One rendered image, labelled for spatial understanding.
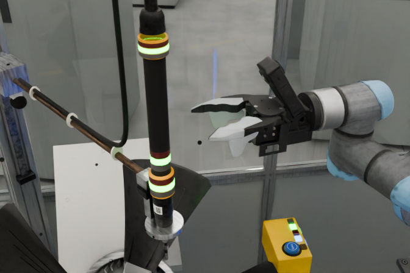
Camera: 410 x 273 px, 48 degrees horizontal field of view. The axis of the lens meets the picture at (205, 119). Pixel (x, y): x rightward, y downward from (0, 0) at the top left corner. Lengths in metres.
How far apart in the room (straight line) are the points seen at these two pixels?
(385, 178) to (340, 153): 0.10
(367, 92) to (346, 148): 0.11
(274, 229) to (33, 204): 0.76
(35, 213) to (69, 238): 0.36
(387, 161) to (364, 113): 0.09
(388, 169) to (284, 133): 0.19
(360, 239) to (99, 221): 1.27
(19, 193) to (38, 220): 0.14
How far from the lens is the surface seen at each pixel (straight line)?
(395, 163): 0.86
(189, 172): 1.00
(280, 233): 1.41
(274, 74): 0.75
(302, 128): 0.83
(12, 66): 1.24
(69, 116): 1.01
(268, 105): 0.79
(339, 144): 0.91
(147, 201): 0.84
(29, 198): 1.58
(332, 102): 0.83
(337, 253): 2.19
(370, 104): 0.87
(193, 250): 1.96
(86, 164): 1.27
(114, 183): 1.26
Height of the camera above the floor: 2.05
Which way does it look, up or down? 31 degrees down
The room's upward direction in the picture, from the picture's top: straight up
